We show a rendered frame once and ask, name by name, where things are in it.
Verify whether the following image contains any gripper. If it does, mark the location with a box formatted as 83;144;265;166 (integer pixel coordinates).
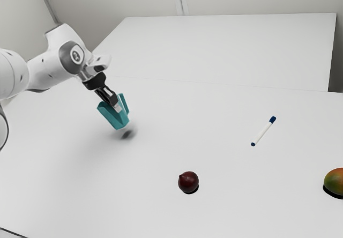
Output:
81;71;123;113

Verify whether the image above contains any dark red plum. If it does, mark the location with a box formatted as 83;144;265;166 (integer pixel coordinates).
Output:
177;171;200;194

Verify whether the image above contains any teal faceted mug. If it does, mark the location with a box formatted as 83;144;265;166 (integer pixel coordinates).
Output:
96;92;131;130

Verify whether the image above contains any green and orange mango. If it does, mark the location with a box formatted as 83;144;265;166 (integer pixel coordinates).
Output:
323;167;343;196

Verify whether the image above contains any white marker with blue cap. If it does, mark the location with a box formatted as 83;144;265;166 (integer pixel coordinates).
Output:
250;116;277;147

